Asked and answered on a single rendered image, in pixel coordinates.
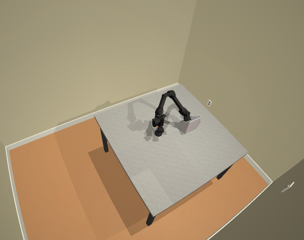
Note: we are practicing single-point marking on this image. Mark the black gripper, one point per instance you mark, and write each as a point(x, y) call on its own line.
point(160, 129)

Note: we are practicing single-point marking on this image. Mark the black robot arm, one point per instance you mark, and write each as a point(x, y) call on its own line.
point(159, 116)

